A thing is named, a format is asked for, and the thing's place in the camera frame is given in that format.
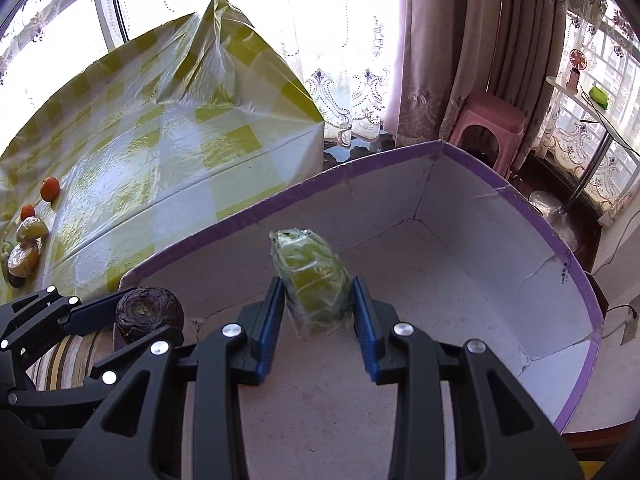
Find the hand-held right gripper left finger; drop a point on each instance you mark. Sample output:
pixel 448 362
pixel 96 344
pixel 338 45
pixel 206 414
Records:
pixel 267 330

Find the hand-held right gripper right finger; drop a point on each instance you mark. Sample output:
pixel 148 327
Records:
pixel 367 330

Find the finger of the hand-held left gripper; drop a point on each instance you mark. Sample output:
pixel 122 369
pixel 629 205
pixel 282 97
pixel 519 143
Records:
pixel 95 312
pixel 60 400

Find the pale fruit half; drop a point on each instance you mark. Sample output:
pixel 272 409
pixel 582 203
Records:
pixel 24 259
pixel 32 230

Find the white box with purple rim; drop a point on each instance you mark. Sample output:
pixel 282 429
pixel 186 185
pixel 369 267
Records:
pixel 450 285

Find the orange tangerine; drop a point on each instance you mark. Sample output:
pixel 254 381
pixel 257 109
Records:
pixel 49 188
pixel 27 211

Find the striped sofa cover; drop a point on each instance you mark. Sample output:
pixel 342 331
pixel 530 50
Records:
pixel 65 360

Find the white round side table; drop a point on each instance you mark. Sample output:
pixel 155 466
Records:
pixel 555 220

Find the sheer lace curtain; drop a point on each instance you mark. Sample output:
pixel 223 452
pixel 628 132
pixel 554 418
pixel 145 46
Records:
pixel 610 20
pixel 350 95

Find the pink plastic stool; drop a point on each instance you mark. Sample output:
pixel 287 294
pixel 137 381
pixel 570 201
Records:
pixel 487 120

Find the brown drape curtain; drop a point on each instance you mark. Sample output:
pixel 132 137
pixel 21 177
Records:
pixel 450 35

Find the green object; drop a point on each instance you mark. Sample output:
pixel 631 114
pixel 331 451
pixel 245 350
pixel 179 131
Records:
pixel 599 96

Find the small pink fan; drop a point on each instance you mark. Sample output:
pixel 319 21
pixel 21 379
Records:
pixel 576 62

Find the wall socket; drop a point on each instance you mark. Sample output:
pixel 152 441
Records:
pixel 631 320

